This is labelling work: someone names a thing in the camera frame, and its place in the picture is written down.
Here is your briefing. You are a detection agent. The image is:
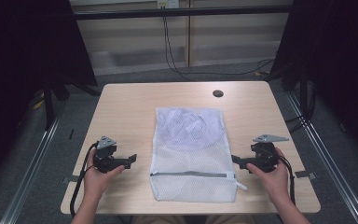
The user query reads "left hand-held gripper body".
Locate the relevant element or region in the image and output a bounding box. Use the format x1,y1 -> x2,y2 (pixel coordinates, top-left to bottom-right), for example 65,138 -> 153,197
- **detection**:
92,135 -> 120,174

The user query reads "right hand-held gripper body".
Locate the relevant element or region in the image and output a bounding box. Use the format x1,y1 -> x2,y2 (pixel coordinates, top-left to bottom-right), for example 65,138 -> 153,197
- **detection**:
250,133 -> 290,174

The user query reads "white mesh laundry bag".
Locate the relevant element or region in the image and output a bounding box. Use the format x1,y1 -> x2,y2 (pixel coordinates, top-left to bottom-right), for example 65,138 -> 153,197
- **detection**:
149,106 -> 249,203

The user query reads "person's right hand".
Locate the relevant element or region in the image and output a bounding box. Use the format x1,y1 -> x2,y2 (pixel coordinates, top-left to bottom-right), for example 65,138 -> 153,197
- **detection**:
246,147 -> 290,204

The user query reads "person's left hand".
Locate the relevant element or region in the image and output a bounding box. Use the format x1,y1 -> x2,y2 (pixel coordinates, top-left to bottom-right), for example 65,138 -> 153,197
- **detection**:
83,149 -> 126,200

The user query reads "grey tape strip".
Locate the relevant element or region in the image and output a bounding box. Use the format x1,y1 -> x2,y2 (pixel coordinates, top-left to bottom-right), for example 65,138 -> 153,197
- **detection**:
61,175 -> 80,184
294,170 -> 318,180

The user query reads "pale garment inside bag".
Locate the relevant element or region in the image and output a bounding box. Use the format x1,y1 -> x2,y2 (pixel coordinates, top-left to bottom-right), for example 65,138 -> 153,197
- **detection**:
158,108 -> 222,151

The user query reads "black metal stand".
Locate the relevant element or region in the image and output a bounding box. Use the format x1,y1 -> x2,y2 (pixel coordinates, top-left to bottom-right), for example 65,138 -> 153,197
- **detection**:
41,71 -> 101,132

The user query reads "yellow strip on floor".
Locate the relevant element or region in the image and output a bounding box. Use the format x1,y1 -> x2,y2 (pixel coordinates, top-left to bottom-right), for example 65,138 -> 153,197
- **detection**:
27,89 -> 46,110

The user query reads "black curtain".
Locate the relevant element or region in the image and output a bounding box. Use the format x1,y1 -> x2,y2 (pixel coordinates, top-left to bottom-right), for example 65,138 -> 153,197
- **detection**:
0,0 -> 98,188
269,0 -> 358,162

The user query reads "black horizontal bar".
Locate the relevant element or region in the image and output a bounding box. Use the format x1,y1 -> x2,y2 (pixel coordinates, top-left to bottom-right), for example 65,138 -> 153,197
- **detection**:
73,5 -> 294,21

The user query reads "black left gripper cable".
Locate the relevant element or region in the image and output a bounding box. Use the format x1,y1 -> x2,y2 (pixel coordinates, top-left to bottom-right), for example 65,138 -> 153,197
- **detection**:
69,142 -> 99,217

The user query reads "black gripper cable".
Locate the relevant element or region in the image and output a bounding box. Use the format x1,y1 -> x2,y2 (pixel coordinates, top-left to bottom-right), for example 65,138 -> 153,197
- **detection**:
278,155 -> 296,206
69,142 -> 99,217

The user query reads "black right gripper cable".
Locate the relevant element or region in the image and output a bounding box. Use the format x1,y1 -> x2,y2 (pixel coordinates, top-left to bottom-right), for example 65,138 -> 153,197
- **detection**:
278,155 -> 296,206

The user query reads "black floor cables bundle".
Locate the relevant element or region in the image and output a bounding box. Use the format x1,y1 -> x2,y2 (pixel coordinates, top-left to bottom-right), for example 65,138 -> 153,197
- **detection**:
283,87 -> 317,134

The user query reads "metal floor rail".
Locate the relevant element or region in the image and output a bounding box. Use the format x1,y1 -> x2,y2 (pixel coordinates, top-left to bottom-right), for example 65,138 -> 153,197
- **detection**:
0,102 -> 67,224
285,91 -> 358,224

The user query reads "black wall cable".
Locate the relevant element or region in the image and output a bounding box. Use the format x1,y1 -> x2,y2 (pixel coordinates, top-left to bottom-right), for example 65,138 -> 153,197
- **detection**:
162,15 -> 198,83
164,15 -> 276,77

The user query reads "white wall outlet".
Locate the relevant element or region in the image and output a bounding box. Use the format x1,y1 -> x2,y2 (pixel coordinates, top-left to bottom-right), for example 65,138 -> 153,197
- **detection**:
157,0 -> 180,9

